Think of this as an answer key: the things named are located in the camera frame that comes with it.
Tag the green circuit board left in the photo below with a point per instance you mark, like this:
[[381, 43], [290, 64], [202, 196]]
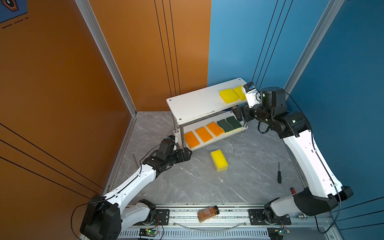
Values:
[[148, 233]]

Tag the white two-tier metal shelf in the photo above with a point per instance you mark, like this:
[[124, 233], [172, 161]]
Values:
[[199, 108]]

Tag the yellow sponge bottom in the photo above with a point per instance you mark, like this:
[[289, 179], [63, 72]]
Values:
[[219, 160]]

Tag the orange sponge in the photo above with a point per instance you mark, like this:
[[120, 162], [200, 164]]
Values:
[[204, 134], [215, 129], [191, 140]]

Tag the yellow sponge top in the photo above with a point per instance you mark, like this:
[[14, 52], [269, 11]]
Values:
[[239, 92]]

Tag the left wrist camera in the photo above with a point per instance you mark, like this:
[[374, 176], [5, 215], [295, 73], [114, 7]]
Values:
[[173, 138]]

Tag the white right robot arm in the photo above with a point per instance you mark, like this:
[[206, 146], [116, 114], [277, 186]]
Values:
[[323, 191]]

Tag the aluminium front rail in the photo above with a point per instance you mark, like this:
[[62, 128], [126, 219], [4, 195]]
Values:
[[235, 222]]

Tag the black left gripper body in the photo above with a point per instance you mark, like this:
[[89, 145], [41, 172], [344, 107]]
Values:
[[177, 157]]

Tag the green circuit board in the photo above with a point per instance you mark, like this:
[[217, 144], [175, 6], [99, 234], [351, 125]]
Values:
[[148, 233], [278, 234]]

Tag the aluminium corner post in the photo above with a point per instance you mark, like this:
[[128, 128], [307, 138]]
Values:
[[318, 34], [99, 38]]

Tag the green circuit board right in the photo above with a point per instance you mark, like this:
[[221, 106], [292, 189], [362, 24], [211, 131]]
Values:
[[278, 234]]

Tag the aluminium corner post left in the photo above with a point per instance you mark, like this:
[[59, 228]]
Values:
[[99, 38]]

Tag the brown spice jar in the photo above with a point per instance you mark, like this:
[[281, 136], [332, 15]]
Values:
[[208, 213]]

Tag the aluminium corner post right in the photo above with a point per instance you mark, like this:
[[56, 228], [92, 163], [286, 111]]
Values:
[[318, 34]]

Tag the black-handled screwdriver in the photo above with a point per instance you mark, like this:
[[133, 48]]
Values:
[[279, 174]]

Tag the green yellow sponge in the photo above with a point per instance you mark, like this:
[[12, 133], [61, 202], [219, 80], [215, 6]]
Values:
[[234, 123], [223, 124]]

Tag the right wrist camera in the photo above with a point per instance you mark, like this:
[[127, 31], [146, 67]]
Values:
[[252, 94]]

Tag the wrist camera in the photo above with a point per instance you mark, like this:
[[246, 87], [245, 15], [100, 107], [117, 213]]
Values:
[[173, 138], [252, 94]]

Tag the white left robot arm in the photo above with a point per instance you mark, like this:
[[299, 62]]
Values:
[[107, 215]]

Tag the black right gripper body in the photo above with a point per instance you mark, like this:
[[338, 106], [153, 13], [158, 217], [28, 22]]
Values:
[[257, 113]]

